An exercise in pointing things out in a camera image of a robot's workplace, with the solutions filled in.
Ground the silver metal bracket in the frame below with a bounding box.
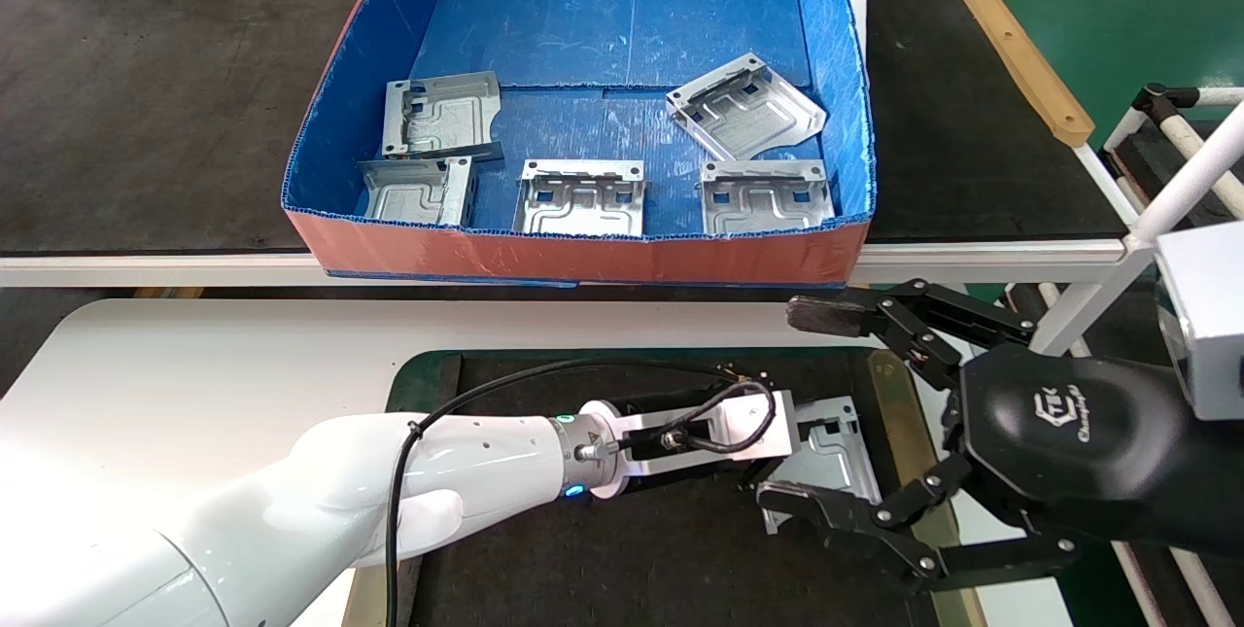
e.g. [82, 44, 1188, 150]
[355, 157, 477, 229]
[381, 71, 504, 163]
[512, 158, 647, 239]
[758, 397, 883, 536]
[667, 53, 827, 161]
[698, 158, 835, 237]

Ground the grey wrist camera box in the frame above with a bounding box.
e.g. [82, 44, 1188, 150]
[1155, 222, 1244, 422]
[607, 392, 796, 472]

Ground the wooden edge strip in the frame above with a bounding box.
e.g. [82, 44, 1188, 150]
[945, 0, 1095, 149]

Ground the black work mat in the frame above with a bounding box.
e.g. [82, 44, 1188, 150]
[408, 350, 939, 627]

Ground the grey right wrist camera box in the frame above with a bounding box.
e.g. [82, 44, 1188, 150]
[1155, 222, 1244, 422]

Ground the dark green table mat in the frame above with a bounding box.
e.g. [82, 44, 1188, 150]
[387, 347, 876, 414]

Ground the black rack shelf pad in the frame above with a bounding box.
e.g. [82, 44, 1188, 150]
[1110, 122, 1244, 227]

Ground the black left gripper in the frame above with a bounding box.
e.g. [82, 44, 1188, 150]
[614, 279, 1080, 594]

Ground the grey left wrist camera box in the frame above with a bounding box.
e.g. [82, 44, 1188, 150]
[607, 392, 796, 472]

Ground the brass edge strip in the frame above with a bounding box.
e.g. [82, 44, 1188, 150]
[342, 564, 392, 627]
[868, 350, 987, 627]

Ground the blue corrugated plastic box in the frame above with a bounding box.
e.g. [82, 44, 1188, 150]
[280, 0, 876, 286]

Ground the large black rubber mat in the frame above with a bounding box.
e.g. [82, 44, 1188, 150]
[0, 0, 1128, 256]

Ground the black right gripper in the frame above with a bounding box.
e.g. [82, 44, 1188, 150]
[948, 343, 1244, 558]

